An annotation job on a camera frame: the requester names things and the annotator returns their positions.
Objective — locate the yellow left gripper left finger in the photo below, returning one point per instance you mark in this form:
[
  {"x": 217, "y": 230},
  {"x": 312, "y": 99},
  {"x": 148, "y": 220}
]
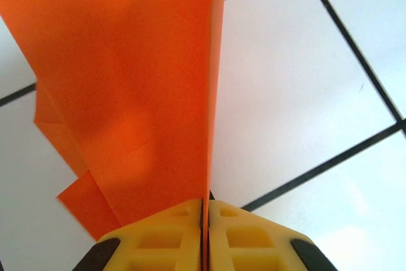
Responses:
[{"x": 158, "y": 245}]

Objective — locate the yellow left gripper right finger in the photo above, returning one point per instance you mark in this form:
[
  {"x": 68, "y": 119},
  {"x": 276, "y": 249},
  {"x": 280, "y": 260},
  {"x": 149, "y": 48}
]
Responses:
[{"x": 253, "y": 245}]

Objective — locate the orange paper sheet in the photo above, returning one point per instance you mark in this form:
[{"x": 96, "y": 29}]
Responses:
[{"x": 127, "y": 77}]

